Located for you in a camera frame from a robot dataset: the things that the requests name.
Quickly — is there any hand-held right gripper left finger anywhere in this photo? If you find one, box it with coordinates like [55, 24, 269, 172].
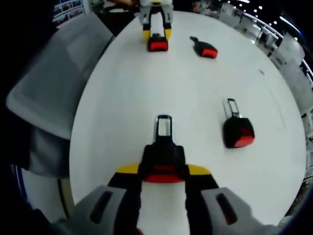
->
[52, 162, 143, 235]

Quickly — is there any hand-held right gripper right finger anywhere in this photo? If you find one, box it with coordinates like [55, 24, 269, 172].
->
[184, 164, 278, 235]

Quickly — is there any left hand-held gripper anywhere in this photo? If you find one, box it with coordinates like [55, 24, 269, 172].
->
[139, 0, 175, 42]

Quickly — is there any black seat belt buckle red button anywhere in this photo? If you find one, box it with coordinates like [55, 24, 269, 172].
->
[147, 34, 170, 52]
[190, 36, 219, 59]

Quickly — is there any metal seat belt tongue black body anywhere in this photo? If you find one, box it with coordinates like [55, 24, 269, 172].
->
[222, 98, 256, 149]
[141, 114, 185, 184]

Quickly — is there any white office desk row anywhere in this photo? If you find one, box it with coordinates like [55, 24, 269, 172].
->
[219, 3, 313, 81]

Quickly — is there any grey chair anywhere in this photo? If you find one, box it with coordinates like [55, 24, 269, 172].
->
[5, 11, 114, 178]

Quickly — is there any wall poster with photos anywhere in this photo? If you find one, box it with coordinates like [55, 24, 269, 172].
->
[52, 0, 87, 23]

